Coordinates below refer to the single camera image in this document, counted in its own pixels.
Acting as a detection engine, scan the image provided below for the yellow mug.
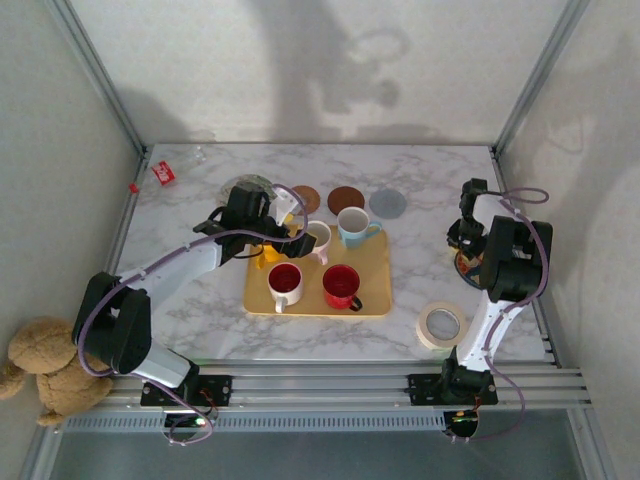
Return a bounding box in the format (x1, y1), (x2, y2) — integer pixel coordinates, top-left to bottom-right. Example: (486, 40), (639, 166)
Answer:
(251, 223), (302, 271)

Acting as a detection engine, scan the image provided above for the white mug red inside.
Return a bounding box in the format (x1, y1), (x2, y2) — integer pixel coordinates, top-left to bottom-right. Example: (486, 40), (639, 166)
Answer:
(267, 261), (305, 315)

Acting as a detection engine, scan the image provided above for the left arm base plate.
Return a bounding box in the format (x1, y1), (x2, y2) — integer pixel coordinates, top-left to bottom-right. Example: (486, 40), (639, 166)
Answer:
(139, 373), (234, 407)

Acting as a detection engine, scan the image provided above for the colourful cartoon print coaster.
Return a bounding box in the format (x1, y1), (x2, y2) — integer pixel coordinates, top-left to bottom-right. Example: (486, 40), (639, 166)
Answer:
(452, 248), (494, 291)

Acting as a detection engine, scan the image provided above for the slotted grey cable duct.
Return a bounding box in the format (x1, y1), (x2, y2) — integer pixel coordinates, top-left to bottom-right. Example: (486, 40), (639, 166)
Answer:
(59, 412), (451, 434)

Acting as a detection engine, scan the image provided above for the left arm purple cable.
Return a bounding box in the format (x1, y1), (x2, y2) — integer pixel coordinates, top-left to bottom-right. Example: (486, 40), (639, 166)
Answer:
(74, 183), (310, 447)

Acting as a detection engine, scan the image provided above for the aluminium frame post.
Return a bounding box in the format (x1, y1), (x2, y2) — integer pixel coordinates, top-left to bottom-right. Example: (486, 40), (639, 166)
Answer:
(492, 0), (591, 157)
(42, 0), (151, 157)

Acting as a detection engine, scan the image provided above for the dark brown round coaster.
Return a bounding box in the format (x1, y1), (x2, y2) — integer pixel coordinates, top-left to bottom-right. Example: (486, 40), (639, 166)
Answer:
(327, 185), (366, 217)

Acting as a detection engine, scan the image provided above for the grey round coaster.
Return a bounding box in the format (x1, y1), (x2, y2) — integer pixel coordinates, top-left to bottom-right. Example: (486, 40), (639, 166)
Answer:
(368, 187), (408, 220)

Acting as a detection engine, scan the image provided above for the left gripper thin black cable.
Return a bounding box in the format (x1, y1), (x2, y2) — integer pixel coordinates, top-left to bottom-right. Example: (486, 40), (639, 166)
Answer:
(206, 206), (264, 260)

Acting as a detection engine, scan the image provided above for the pale pink mug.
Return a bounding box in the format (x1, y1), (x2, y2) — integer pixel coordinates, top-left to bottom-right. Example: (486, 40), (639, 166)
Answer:
(302, 219), (334, 266)

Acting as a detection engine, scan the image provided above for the green patterned round coaster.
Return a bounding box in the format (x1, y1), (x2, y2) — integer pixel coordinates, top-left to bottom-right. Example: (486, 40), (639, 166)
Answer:
(220, 172), (275, 202)

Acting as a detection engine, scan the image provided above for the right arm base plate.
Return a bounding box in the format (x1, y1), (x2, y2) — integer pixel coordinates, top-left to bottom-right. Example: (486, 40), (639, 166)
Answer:
(407, 372), (500, 407)

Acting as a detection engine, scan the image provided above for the light brown cork coaster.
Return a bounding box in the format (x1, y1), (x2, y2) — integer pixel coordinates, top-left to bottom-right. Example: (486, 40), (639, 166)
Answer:
(289, 184), (322, 216)

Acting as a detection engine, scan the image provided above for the clear bottle red label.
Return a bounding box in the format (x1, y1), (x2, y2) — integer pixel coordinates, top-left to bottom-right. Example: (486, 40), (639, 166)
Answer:
(128, 145), (207, 195)

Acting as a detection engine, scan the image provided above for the masking tape roll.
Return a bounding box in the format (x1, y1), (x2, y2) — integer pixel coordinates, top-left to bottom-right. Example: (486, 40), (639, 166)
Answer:
(416, 300), (470, 350)

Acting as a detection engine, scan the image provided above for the yellow rectangular tray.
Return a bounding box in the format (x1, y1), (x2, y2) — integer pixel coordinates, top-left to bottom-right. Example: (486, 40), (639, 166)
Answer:
(242, 223), (395, 318)

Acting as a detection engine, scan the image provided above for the red mug black handle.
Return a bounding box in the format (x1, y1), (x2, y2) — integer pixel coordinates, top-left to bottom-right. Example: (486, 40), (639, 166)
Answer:
(321, 263), (364, 312)

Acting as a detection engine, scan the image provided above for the aluminium mounting rail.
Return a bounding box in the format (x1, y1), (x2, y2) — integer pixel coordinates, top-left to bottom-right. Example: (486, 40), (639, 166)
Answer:
(102, 360), (594, 410)

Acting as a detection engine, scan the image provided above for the brown teddy bear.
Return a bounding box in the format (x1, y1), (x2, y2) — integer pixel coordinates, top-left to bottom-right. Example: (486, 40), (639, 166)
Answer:
(0, 315), (115, 427)

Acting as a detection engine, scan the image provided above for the light blue mug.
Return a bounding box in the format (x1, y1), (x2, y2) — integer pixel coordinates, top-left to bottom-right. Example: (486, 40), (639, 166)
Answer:
(335, 206), (384, 251)

